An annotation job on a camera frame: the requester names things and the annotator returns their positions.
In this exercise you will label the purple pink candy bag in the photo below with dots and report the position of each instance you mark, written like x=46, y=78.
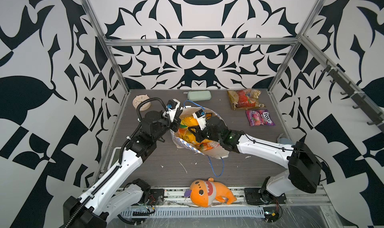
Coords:
x=259, y=118

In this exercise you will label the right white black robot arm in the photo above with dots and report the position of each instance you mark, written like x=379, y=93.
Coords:
x=302, y=166

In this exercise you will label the black wall hook rack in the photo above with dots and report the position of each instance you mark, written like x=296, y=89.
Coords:
x=361, y=99

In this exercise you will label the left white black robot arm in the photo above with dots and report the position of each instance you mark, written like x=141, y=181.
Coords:
x=100, y=204

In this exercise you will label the mint green case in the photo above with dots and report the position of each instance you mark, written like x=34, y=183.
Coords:
x=197, y=96

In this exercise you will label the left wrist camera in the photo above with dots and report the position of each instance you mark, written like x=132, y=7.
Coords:
x=173, y=109

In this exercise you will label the white digital scale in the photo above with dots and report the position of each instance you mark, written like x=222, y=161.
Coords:
x=114, y=157

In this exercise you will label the blue checkered paper bag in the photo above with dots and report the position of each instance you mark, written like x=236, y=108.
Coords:
x=184, y=139

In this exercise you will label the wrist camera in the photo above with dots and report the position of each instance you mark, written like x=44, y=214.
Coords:
x=200, y=116
x=173, y=109

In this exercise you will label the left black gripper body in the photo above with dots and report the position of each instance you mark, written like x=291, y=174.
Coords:
x=163, y=125

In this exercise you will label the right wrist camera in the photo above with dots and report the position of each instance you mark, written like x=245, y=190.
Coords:
x=200, y=116

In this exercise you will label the orange plush shark toy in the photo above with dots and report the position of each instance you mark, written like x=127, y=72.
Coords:
x=202, y=193

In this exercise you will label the pink round alarm clock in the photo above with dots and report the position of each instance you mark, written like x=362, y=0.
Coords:
x=139, y=99

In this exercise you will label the white perforated cable tray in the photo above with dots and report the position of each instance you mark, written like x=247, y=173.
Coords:
x=189, y=212

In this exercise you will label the gold red fruit snack bag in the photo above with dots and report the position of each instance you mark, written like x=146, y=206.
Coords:
x=246, y=99

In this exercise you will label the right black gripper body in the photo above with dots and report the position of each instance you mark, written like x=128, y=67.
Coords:
x=208, y=133

